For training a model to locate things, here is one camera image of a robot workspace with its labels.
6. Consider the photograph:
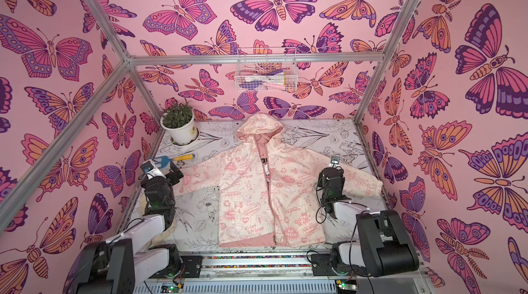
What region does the pink printed hooded jacket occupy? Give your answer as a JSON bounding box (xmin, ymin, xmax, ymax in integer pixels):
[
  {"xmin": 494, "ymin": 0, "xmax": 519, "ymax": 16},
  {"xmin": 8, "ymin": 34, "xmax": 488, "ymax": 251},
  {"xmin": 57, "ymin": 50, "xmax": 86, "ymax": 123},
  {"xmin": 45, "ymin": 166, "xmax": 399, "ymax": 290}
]
[{"xmin": 172, "ymin": 113, "xmax": 384, "ymax": 249}]

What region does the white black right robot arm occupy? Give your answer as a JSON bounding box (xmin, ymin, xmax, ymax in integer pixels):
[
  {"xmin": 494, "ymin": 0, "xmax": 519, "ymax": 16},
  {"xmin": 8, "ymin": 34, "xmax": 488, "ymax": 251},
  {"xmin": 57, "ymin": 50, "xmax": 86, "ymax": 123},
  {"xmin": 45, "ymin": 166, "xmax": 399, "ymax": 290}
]
[{"xmin": 315, "ymin": 156, "xmax": 420, "ymax": 277}]

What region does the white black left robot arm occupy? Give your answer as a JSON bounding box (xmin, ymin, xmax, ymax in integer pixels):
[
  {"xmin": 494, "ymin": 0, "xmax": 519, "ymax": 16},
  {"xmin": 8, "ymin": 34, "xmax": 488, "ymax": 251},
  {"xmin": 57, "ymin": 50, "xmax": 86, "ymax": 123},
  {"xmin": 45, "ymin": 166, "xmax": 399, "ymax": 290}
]
[{"xmin": 63, "ymin": 161, "xmax": 184, "ymax": 293}]

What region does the blue yellow garden hand rake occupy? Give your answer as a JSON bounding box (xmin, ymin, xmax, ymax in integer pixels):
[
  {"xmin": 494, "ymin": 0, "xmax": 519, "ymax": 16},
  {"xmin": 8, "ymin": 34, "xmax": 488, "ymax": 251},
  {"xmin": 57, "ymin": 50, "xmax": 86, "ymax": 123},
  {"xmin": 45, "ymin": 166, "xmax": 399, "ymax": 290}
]
[{"xmin": 151, "ymin": 153, "xmax": 195, "ymax": 168}]

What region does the beige work glove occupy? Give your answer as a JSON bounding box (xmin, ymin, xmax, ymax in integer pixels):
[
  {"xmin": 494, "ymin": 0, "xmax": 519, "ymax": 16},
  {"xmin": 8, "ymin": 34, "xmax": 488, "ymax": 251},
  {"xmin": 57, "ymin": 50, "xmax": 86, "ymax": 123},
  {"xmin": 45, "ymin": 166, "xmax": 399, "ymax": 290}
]
[{"xmin": 137, "ymin": 200, "xmax": 147, "ymax": 218}]

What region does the potted green plant white pot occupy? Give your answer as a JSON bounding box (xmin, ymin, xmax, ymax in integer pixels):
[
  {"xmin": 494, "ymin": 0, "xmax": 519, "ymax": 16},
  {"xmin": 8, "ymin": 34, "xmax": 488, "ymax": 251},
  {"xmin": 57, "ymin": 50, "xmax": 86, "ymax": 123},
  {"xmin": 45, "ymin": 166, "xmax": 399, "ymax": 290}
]
[{"xmin": 160, "ymin": 102, "xmax": 199, "ymax": 145}]

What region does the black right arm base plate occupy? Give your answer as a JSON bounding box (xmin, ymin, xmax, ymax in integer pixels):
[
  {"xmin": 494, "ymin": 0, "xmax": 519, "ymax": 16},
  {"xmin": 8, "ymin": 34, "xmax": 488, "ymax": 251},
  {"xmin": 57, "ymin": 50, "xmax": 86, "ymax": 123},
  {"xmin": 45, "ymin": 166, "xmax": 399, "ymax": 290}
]
[{"xmin": 307, "ymin": 253, "xmax": 342, "ymax": 277}]

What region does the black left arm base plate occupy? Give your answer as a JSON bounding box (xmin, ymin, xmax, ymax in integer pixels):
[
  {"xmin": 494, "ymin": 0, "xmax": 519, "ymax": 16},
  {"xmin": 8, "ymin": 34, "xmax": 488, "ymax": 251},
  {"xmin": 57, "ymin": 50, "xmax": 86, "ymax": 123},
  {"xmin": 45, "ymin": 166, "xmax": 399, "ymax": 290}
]
[{"xmin": 180, "ymin": 255, "xmax": 204, "ymax": 279}]

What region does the aluminium front rail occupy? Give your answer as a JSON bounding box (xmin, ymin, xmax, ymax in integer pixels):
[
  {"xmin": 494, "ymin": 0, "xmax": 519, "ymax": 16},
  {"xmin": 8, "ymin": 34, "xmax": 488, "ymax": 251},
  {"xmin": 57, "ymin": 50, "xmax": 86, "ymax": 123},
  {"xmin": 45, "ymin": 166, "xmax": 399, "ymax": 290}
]
[{"xmin": 133, "ymin": 251, "xmax": 435, "ymax": 293}]

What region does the white wire wall basket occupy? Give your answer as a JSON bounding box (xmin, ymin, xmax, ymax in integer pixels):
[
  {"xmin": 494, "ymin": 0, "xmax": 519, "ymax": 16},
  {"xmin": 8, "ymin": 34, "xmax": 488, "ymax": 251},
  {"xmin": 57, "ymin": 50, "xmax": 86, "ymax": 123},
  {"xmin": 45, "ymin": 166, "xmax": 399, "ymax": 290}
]
[{"xmin": 232, "ymin": 46, "xmax": 298, "ymax": 93}]

